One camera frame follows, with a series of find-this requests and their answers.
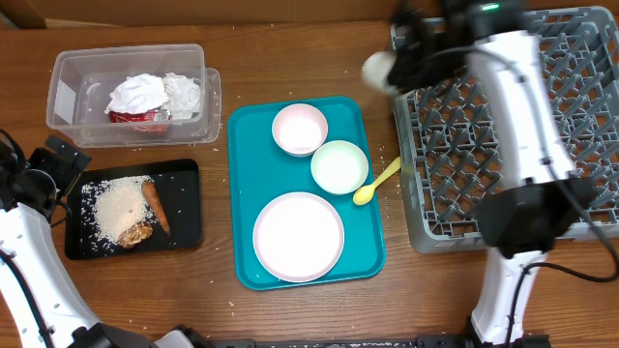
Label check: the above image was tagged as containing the small white cup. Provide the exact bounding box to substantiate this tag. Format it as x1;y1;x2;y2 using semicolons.
362;51;399;96

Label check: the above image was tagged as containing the brown food scrap chunk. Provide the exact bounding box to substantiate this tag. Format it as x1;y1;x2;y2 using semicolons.
118;222;153;248

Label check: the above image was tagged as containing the orange carrot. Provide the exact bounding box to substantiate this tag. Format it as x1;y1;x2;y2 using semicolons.
141;181;171;235

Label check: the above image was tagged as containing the red foil snack wrapper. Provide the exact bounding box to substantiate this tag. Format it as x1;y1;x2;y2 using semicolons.
108;109;171;133

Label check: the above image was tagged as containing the white paper napkin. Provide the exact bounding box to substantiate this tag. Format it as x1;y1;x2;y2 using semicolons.
162;72;201;120

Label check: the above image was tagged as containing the large white plate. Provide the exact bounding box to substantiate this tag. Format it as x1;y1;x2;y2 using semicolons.
252;191;345;283

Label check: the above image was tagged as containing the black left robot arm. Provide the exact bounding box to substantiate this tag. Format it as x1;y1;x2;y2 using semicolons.
1;131;212;348

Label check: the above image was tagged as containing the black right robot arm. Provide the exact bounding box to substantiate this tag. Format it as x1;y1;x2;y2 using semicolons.
384;1;594;347

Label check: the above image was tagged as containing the grey dishwasher rack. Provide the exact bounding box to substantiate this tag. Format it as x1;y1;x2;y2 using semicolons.
392;7;618;253

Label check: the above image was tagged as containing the pile of rice grains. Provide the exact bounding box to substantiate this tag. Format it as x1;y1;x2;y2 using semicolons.
80;176;155;251

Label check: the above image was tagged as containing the clear plastic bin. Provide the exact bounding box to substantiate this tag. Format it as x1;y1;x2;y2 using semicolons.
46;43;221;148

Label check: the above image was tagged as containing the black plastic tray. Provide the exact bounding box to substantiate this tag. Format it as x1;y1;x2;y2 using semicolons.
64;159;202;260

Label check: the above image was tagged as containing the pale green saucer plate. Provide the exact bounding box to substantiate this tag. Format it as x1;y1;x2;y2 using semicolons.
310;140;369;195

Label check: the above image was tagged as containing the medium white plate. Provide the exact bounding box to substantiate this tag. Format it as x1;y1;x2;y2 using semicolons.
272;103;329;157

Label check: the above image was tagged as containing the yellow plastic spoon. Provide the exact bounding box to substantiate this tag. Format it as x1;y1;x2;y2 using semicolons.
353;157;401;206

